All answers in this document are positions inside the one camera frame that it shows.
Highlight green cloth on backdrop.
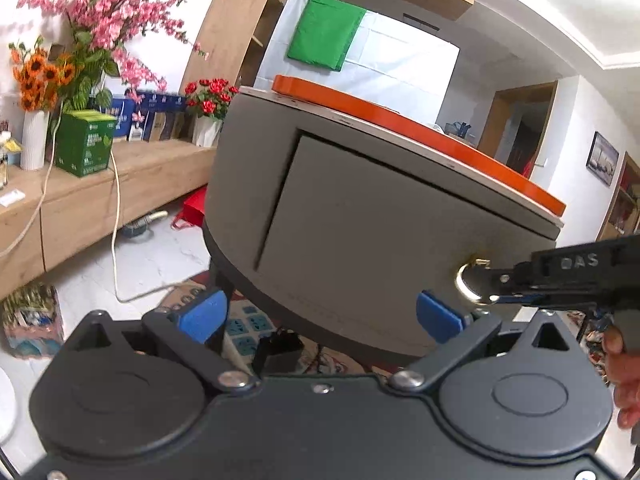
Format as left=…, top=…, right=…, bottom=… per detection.
left=286, top=0, right=367, bottom=72

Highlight pink blossom artificial flowers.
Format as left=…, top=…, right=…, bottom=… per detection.
left=16, top=0, right=204, bottom=91

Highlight red rose bouquet white pot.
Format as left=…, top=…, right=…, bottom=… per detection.
left=184, top=78, right=239, bottom=148

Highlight long wooden low cabinet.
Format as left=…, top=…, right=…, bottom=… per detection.
left=1, top=140, right=215, bottom=296

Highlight green cardboard box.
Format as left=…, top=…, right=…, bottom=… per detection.
left=54, top=110, right=116, bottom=178

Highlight person's right hand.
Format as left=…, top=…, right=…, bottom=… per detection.
left=603, top=326, right=640, bottom=429

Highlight orange rimmed metal tray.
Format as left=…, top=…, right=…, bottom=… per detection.
left=271, top=75, right=565, bottom=217

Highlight white backdrop sheet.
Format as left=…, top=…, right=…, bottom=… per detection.
left=254, top=0, right=460, bottom=125

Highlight blue cardboard boxes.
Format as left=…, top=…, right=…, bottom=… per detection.
left=90, top=90, right=189, bottom=142

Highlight round grey side table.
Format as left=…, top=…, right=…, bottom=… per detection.
left=203, top=88, right=563, bottom=365

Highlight gold ring drawer pull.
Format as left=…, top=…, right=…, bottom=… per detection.
left=454, top=258, right=499, bottom=306

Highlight red shopping bag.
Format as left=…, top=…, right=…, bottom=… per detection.
left=171, top=185, right=207, bottom=230

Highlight orange sunflower bouquet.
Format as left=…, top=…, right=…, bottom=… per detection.
left=9, top=35, right=76, bottom=112

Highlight colourful patterned box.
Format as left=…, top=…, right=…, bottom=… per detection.
left=1, top=282, right=64, bottom=359

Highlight white ribbed vase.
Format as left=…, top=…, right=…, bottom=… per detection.
left=21, top=110, right=49, bottom=171

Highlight tall wooden shelf unit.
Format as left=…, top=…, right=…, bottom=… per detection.
left=182, top=0, right=286, bottom=87

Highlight white power cable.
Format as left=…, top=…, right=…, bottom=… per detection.
left=0, top=109, right=194, bottom=305

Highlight framed wall picture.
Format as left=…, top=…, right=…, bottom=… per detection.
left=586, top=131, right=620, bottom=186

